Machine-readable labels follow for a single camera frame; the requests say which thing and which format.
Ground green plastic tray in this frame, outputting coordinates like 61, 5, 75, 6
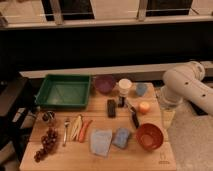
35, 74, 91, 109

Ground bunch of red grapes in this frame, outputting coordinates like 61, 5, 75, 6
34, 128, 58, 162

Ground blue sponge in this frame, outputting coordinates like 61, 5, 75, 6
112, 128, 130, 149

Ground small dark bottle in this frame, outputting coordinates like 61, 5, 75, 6
118, 96, 125, 107

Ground light blue cloth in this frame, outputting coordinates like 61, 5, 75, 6
90, 129, 112, 157

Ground black rectangular block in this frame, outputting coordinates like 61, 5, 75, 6
107, 99, 116, 118

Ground black side cabinet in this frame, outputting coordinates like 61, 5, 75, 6
0, 77, 35, 160

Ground small blue cup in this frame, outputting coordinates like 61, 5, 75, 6
136, 83, 147, 96

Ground red bowl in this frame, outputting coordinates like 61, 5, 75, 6
136, 123, 164, 151

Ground orange carrot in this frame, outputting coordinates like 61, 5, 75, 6
78, 120, 92, 143

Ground black handled knife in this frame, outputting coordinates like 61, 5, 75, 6
127, 103, 140, 129

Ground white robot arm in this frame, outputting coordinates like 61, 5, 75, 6
160, 61, 213, 116

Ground orange candle cup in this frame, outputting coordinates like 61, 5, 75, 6
139, 101, 150, 114

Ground silver fork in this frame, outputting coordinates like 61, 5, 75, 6
63, 118, 70, 146

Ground purple bowl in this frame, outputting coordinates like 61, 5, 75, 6
94, 75, 116, 94

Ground white paper cup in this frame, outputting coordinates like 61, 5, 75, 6
118, 78, 132, 97

